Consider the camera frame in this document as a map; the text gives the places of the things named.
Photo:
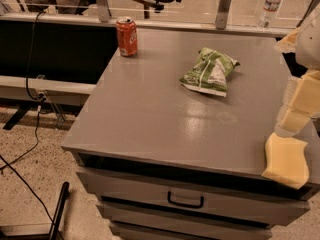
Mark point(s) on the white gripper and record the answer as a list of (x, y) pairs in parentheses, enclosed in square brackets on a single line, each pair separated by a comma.
[(309, 40)]

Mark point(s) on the yellow sponge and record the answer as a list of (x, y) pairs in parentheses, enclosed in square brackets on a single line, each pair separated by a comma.
[(285, 161)]

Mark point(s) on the green jalapeno chip bag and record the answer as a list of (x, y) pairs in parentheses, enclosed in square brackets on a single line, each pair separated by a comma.
[(209, 75)]

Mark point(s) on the clear plastic water bottle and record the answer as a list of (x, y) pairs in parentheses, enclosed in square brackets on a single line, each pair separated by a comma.
[(268, 14)]

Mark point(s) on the grey drawer cabinet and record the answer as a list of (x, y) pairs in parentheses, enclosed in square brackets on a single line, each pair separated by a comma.
[(141, 134)]

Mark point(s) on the orange soda can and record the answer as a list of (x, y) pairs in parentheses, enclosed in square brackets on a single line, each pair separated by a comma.
[(127, 36)]

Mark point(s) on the black metal stand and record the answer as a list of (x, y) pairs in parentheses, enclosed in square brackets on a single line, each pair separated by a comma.
[(34, 222)]

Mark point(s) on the grey metal rail post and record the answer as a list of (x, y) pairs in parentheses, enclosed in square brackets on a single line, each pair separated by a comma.
[(103, 10), (222, 14)]

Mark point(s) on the black drawer handle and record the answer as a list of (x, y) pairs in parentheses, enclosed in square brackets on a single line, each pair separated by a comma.
[(185, 202)]

